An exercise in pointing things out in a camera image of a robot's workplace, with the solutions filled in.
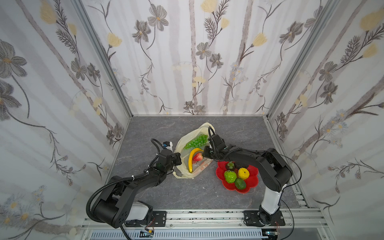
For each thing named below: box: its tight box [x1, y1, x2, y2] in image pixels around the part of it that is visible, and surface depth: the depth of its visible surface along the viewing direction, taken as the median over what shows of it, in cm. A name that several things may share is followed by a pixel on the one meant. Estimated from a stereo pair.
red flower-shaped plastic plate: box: [216, 161, 259, 194], surface depth 87 cm
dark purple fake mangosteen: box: [226, 161, 236, 171], surface depth 90 cm
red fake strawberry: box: [192, 152, 203, 163], surface depth 95 cm
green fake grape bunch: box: [183, 134, 209, 150], surface depth 103 cm
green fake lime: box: [235, 178, 246, 190], surface depth 83 cm
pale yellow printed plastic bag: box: [172, 122, 214, 179], surface depth 95 cm
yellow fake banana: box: [188, 147, 204, 173], surface depth 96 cm
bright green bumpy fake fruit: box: [224, 170, 237, 184], surface depth 85 cm
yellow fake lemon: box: [238, 167, 250, 180], surface depth 86 cm
